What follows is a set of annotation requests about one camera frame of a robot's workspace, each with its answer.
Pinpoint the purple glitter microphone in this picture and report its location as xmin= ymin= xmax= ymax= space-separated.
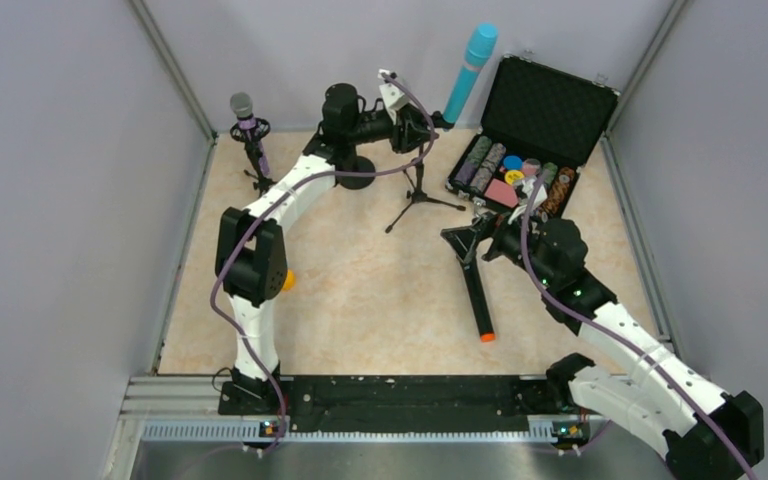
xmin=229 ymin=92 xmax=270 ymax=180

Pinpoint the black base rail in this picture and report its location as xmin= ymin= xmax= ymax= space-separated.
xmin=122 ymin=374 xmax=617 ymax=455

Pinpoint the black poker chip case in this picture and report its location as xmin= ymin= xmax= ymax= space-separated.
xmin=444 ymin=54 xmax=620 ymax=221

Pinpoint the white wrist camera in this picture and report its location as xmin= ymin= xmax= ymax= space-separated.
xmin=378 ymin=69 xmax=410 ymax=127
xmin=508 ymin=176 xmax=548 ymax=224

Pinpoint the purple cable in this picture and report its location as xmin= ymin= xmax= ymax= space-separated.
xmin=519 ymin=173 xmax=760 ymax=480
xmin=208 ymin=71 xmax=440 ymax=458

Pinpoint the black tripod clip stand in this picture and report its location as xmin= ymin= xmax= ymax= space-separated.
xmin=384 ymin=111 xmax=466 ymax=234

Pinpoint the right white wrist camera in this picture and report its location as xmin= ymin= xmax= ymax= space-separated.
xmin=508 ymin=176 xmax=548 ymax=224

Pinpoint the yellow and blue toy block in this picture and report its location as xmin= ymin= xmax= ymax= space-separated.
xmin=281 ymin=269 xmax=296 ymax=292

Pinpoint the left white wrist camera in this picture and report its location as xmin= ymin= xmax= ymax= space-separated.
xmin=378 ymin=69 xmax=410 ymax=127

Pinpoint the light blue microphone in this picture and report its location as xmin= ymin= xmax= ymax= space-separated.
xmin=442 ymin=23 xmax=499 ymax=125

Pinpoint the black round-base mic stand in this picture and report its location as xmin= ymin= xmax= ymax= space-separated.
xmin=334 ymin=97 xmax=377 ymax=191

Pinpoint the black microphone orange end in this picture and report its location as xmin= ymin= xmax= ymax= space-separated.
xmin=461 ymin=258 xmax=496 ymax=343

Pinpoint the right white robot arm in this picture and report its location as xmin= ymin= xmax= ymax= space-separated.
xmin=440 ymin=214 xmax=765 ymax=479

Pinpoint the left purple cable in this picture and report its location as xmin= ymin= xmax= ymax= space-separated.
xmin=208 ymin=71 xmax=440 ymax=458

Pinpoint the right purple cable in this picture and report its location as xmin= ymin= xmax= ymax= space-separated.
xmin=519 ymin=173 xmax=760 ymax=480

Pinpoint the tripod stand with shock mount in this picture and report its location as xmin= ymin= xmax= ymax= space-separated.
xmin=229 ymin=115 xmax=275 ymax=196

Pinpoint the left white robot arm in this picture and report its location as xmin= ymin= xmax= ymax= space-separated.
xmin=210 ymin=78 xmax=449 ymax=408

